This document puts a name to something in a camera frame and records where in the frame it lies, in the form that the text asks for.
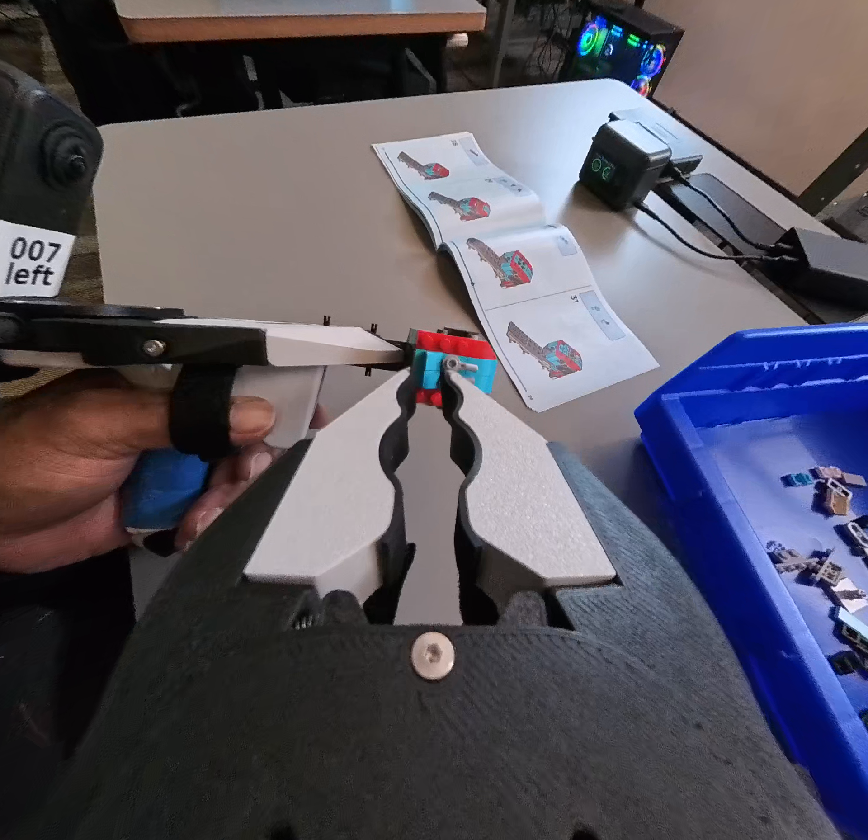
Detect person's left hand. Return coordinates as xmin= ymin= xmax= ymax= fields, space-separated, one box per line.
xmin=0 ymin=387 xmax=286 ymax=574

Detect toy brick truck model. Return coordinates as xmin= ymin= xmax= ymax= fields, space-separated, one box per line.
xmin=322 ymin=316 xmax=499 ymax=407

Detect grey power adapter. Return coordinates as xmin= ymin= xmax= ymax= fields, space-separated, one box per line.
xmin=768 ymin=227 xmax=868 ymax=310

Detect black flat tablet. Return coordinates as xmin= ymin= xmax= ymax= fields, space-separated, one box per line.
xmin=653 ymin=171 xmax=793 ymax=259

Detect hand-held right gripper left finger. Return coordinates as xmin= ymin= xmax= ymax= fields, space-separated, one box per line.
xmin=243 ymin=368 xmax=417 ymax=624

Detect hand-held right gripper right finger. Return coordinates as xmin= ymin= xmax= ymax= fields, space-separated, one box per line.
xmin=441 ymin=371 xmax=618 ymax=627

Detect grey desk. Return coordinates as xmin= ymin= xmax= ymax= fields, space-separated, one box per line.
xmin=90 ymin=77 xmax=868 ymax=651

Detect grey battery pack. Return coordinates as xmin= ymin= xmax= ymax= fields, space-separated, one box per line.
xmin=608 ymin=109 xmax=704 ymax=178

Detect blue plastic bin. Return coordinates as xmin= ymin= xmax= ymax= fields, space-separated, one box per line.
xmin=634 ymin=323 xmax=868 ymax=840

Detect pile of toy bricks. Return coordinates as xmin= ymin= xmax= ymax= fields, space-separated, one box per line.
xmin=765 ymin=465 xmax=868 ymax=680

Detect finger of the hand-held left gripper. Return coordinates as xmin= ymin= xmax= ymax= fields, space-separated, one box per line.
xmin=234 ymin=325 xmax=408 ymax=449

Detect wood-edged white table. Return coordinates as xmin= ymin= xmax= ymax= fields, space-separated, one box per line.
xmin=107 ymin=0 xmax=489 ymax=45

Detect computer tower coloured lights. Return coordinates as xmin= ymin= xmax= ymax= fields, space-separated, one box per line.
xmin=565 ymin=0 xmax=686 ymax=99

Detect black power station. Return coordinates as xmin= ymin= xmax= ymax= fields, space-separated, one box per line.
xmin=578 ymin=119 xmax=674 ymax=212

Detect black power cable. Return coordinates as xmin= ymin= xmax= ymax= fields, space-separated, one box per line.
xmin=632 ymin=198 xmax=782 ymax=264
xmin=666 ymin=164 xmax=796 ymax=254

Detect open instruction booklet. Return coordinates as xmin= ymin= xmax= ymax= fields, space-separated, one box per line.
xmin=371 ymin=132 xmax=660 ymax=414

